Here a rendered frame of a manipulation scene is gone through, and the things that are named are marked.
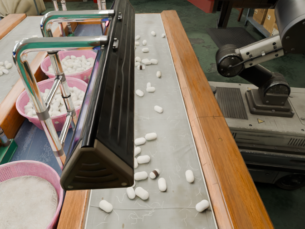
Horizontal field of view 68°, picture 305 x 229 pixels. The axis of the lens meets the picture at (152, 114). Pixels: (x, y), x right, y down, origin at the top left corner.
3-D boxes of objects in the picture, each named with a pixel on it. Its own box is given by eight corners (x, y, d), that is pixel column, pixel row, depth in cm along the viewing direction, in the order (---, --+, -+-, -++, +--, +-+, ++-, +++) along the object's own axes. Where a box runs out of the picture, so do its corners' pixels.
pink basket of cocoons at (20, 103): (86, 89, 105) (82, 71, 99) (101, 125, 87) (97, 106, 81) (24, 104, 97) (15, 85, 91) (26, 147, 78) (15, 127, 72)
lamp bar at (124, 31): (135, 15, 73) (134, -10, 68) (134, 189, 25) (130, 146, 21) (110, 15, 72) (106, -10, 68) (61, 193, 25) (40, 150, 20)
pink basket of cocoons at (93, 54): (104, 64, 124) (101, 47, 118) (98, 92, 104) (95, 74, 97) (55, 66, 123) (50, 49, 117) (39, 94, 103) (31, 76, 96)
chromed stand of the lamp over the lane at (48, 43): (133, 141, 81) (122, 6, 52) (133, 191, 65) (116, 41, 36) (79, 143, 80) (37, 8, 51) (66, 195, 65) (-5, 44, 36)
